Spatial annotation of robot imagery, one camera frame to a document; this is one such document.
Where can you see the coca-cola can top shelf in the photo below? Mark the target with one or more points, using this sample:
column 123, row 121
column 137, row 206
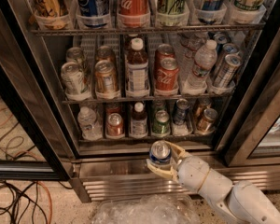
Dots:
column 133, row 12

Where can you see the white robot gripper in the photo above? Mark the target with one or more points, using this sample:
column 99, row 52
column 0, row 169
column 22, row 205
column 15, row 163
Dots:
column 192, row 172

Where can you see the red can bottom shelf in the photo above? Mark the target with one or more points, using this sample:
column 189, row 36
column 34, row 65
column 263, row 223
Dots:
column 114, row 125

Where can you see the orange can middle shelf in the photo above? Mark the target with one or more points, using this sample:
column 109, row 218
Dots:
column 106, row 79

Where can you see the pepsi can top shelf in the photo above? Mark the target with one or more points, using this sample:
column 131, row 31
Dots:
column 94, row 12

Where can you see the stainless steel fridge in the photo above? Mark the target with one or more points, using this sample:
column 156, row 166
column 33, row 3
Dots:
column 116, row 168

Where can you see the red coca-cola can front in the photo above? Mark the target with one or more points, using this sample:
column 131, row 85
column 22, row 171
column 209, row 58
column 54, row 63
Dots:
column 166, row 74

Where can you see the blue pepsi can front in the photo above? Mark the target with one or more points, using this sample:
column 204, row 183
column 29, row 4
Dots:
column 160, row 154

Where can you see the tea bottle middle shelf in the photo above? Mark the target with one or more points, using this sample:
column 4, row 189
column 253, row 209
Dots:
column 137, row 69

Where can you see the tea bottle shelf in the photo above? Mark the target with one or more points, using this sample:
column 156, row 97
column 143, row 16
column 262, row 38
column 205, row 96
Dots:
column 138, row 121
column 137, row 69

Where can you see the blue pepsi can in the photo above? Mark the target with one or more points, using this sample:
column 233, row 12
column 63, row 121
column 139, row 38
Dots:
column 180, row 111
column 160, row 154

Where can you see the silver slim can front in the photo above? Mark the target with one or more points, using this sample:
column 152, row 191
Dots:
column 227, row 70

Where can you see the tea bottle bottom shelf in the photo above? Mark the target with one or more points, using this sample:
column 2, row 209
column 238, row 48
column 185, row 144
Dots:
column 138, row 121

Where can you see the glass fridge door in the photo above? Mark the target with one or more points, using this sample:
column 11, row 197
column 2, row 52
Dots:
column 31, row 141
column 258, row 140

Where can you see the water bottle shelf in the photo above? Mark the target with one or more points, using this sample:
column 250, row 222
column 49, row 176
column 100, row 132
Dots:
column 89, row 124
column 203, row 62

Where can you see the brown gold can front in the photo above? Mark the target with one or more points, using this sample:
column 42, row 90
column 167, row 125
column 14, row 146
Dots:
column 206, row 121

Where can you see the clear plastic bag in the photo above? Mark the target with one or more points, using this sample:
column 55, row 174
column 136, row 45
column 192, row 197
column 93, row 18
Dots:
column 152, row 209

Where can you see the water bottle bottom shelf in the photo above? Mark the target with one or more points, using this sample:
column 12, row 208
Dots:
column 89, row 124

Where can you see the water bottle middle shelf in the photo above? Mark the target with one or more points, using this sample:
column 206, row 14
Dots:
column 203, row 62

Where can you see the silver white can middle shelf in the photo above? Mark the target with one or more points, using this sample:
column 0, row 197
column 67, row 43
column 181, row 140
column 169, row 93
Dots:
column 75, row 82

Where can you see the blue pepsi can rear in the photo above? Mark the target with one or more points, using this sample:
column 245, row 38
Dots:
column 180, row 111

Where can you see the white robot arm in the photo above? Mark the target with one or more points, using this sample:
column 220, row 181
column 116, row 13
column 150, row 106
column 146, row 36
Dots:
column 240, row 203

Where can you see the left glass fridge door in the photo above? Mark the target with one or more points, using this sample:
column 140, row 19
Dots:
column 31, row 141

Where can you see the right glass fridge door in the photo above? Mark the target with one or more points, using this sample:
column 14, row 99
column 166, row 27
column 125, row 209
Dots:
column 258, row 140

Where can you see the red bull can top shelf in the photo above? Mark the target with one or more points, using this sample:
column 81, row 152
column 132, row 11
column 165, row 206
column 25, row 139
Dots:
column 210, row 11

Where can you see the green soda can front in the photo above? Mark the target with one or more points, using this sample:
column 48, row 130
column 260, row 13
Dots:
column 161, row 125

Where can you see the white green can top shelf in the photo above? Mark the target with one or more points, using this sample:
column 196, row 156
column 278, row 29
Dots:
column 246, row 10

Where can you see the yellow can top shelf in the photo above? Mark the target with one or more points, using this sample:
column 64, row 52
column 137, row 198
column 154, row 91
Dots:
column 51, row 9

